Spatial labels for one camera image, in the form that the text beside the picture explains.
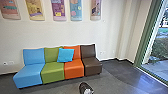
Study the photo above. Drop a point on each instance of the black trash bag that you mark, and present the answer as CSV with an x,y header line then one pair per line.
x,y
86,89

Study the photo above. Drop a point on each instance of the green bushes outside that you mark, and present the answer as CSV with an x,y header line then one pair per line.
x,y
160,48

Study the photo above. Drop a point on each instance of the brown sofa seat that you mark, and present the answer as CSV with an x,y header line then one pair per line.
x,y
91,65

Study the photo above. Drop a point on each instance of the blue square cushion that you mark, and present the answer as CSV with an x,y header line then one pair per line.
x,y
65,55

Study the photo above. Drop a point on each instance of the orange sofa seat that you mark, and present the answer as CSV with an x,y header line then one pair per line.
x,y
74,68

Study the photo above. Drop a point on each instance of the green sofa seat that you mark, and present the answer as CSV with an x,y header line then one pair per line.
x,y
51,71

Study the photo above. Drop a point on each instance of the blue sofa seat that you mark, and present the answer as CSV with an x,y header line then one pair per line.
x,y
28,73

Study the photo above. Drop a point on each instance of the white double wall outlet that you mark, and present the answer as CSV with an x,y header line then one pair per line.
x,y
102,52
8,62

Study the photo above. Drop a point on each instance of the light blue wall poster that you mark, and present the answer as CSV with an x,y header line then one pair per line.
x,y
76,9

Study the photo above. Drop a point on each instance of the beige purple wall poster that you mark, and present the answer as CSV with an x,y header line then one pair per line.
x,y
96,9

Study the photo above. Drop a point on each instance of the yellow wall poster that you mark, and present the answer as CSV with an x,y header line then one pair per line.
x,y
34,9

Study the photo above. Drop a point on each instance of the orange wall poster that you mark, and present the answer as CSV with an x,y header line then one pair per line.
x,y
9,8

